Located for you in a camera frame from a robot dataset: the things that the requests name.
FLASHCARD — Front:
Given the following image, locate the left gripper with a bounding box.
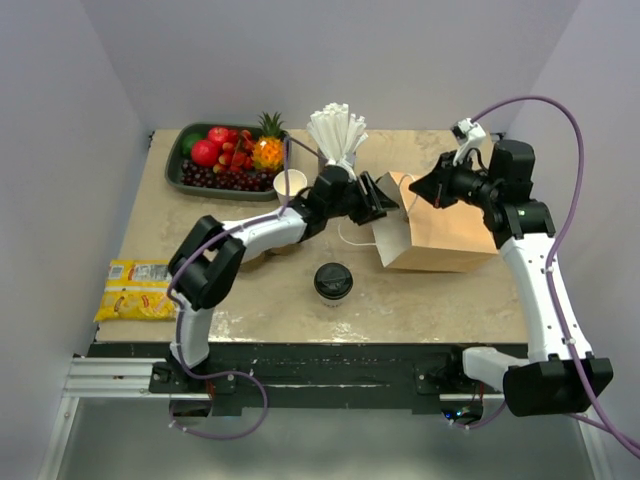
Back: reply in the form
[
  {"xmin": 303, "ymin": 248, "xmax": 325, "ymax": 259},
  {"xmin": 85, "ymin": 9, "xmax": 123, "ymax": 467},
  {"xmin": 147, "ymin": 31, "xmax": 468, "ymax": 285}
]
[{"xmin": 326, "ymin": 172, "xmax": 399, "ymax": 227}]

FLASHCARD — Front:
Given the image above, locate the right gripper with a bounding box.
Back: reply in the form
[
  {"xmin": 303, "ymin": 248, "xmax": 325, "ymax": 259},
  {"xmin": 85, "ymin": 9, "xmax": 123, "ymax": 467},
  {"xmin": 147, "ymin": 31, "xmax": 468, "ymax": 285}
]
[{"xmin": 410, "ymin": 150, "xmax": 500, "ymax": 209}]

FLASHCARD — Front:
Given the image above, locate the brown paper bag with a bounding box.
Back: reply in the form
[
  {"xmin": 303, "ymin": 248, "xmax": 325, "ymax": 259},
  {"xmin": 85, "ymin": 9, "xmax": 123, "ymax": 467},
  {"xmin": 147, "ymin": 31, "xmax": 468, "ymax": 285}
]
[{"xmin": 341, "ymin": 171, "xmax": 498, "ymax": 273}]

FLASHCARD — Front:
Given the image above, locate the black cup lid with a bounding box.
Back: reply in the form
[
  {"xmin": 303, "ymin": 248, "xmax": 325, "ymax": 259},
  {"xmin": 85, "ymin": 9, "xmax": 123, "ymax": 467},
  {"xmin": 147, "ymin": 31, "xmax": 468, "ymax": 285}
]
[{"xmin": 313, "ymin": 262, "xmax": 354, "ymax": 295}]

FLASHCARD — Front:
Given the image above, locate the white paper cup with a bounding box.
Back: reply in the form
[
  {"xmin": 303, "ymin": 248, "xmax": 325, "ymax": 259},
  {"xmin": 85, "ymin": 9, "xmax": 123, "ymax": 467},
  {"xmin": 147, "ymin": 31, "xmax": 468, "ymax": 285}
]
[
  {"xmin": 318, "ymin": 293, "xmax": 349, "ymax": 308},
  {"xmin": 273, "ymin": 169, "xmax": 308, "ymax": 205}
]

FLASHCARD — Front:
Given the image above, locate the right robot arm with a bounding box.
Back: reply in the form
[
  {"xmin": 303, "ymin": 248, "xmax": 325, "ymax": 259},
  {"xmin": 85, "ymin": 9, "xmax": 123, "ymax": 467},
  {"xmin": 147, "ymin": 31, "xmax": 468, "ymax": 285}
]
[{"xmin": 409, "ymin": 140, "xmax": 613, "ymax": 417}]

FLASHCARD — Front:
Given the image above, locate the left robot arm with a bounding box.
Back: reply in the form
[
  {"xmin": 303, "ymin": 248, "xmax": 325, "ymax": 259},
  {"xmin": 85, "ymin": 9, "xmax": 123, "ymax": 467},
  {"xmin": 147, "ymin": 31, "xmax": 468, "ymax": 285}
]
[{"xmin": 167, "ymin": 166, "xmax": 399, "ymax": 392}]

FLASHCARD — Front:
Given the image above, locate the grey straw holder cup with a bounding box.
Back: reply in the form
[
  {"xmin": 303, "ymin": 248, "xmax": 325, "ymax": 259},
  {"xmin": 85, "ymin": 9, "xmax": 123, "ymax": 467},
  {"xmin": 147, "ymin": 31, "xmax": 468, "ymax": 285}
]
[{"xmin": 317, "ymin": 149, "xmax": 356, "ymax": 170}]

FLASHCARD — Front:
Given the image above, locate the white paper straws bundle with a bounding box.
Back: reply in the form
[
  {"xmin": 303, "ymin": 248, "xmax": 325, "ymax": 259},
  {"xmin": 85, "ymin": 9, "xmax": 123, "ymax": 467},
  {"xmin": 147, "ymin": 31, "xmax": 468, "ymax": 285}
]
[{"xmin": 306, "ymin": 102, "xmax": 368, "ymax": 155}]

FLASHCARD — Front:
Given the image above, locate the toy pineapple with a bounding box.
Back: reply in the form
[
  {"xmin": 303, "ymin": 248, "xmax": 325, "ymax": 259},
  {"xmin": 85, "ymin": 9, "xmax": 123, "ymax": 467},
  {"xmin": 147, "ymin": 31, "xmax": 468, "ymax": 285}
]
[{"xmin": 252, "ymin": 112, "xmax": 284, "ymax": 171}]

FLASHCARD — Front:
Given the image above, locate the brown cardboard cup carrier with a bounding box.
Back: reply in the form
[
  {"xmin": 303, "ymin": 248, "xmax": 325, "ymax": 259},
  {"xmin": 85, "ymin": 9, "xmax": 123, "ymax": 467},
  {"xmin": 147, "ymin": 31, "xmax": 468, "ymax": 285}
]
[{"xmin": 240, "ymin": 243, "xmax": 302, "ymax": 273}]

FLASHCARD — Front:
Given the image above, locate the dark grapes bunch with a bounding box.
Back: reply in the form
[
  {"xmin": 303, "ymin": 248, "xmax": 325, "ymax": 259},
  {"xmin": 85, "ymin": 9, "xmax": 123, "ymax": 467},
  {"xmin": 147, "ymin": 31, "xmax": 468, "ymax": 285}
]
[{"xmin": 180, "ymin": 160, "xmax": 276, "ymax": 192}]

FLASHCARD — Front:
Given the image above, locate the green lime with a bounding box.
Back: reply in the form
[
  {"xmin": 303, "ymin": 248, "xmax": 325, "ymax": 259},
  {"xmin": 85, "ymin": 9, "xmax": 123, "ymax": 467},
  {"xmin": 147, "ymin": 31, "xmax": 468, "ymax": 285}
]
[{"xmin": 181, "ymin": 132, "xmax": 203, "ymax": 156}]

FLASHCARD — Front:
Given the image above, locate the dark green fruit tray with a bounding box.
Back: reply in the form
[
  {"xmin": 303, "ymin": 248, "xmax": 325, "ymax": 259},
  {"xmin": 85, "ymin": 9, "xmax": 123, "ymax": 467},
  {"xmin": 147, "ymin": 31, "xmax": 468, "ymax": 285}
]
[{"xmin": 165, "ymin": 113, "xmax": 288, "ymax": 202}]

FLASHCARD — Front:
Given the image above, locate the yellow snack bag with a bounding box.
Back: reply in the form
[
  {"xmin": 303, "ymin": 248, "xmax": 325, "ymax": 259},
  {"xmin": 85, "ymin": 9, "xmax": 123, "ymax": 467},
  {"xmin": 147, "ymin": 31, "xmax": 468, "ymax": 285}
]
[{"xmin": 94, "ymin": 259, "xmax": 176, "ymax": 323}]

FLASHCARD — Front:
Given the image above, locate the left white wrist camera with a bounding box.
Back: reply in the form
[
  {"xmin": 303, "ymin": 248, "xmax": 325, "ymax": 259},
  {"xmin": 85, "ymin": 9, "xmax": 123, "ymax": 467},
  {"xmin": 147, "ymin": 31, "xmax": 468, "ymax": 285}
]
[{"xmin": 325, "ymin": 154, "xmax": 356, "ymax": 175}]

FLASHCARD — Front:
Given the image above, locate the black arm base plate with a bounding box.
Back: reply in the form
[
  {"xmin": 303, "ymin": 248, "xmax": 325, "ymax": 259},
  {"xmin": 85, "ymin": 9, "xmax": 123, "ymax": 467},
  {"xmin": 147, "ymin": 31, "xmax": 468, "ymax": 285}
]
[{"xmin": 88, "ymin": 342, "xmax": 494, "ymax": 416}]

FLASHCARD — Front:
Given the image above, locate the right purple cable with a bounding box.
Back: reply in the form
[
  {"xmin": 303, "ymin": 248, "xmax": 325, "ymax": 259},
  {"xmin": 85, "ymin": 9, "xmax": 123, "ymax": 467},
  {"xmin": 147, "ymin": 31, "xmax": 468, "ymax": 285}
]
[{"xmin": 449, "ymin": 95, "xmax": 640, "ymax": 460}]

